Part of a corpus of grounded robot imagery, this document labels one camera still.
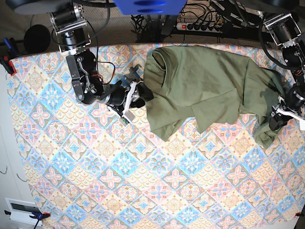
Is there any orange clamp bottom right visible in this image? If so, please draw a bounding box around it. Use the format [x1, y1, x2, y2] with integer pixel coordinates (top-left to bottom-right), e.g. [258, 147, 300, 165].
[295, 212, 305, 217]

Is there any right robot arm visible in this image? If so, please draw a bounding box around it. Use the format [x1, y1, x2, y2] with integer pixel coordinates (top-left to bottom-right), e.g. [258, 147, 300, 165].
[5, 0, 153, 116]

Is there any green t-shirt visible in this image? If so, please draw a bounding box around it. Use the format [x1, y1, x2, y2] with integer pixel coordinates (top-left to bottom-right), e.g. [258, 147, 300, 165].
[143, 46, 284, 148]

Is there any black round stool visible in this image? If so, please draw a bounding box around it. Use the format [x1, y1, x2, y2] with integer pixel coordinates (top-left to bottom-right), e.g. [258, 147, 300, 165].
[23, 24, 51, 54]

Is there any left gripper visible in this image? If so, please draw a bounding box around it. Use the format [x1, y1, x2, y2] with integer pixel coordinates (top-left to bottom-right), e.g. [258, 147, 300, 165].
[269, 85, 305, 131]

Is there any patterned tablecloth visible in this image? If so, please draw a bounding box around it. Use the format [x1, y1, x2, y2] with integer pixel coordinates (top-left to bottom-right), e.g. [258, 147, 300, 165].
[6, 52, 305, 229]

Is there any blue clamp bottom left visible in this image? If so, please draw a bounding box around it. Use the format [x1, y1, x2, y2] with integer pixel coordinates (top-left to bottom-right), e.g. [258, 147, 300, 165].
[4, 210, 51, 229]

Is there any white power strip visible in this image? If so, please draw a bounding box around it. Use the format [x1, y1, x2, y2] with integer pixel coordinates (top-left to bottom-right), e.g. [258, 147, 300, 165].
[176, 22, 221, 32]

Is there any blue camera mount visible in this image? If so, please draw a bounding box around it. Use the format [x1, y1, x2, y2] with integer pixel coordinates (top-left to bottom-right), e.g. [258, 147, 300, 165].
[113, 0, 187, 15]

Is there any white wall outlet box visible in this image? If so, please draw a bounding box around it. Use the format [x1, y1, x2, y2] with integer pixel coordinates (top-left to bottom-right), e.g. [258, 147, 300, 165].
[5, 198, 40, 226]

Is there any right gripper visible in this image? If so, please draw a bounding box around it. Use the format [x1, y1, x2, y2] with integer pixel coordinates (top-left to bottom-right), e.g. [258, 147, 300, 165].
[102, 81, 154, 112]

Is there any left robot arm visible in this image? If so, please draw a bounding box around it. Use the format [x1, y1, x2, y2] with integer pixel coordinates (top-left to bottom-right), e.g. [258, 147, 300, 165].
[234, 0, 305, 131]

